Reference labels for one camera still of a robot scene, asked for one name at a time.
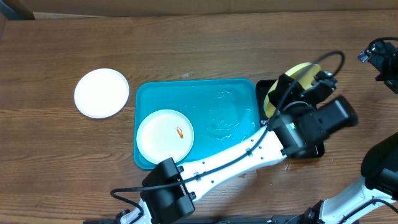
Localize yellow plate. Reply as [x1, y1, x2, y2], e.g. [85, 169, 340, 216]
[263, 62, 321, 118]

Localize white plate with sauce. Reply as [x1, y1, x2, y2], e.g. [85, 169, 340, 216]
[73, 68, 129, 119]

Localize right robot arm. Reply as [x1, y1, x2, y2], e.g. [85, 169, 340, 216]
[288, 37, 397, 223]

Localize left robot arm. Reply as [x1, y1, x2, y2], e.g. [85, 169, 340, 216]
[116, 72, 358, 223]

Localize black plastic tray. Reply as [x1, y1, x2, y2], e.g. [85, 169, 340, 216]
[256, 80, 325, 159]

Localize teal plastic tray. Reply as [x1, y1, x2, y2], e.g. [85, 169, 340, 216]
[134, 78, 260, 169]

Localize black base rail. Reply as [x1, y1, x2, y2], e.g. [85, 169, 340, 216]
[82, 210, 315, 224]

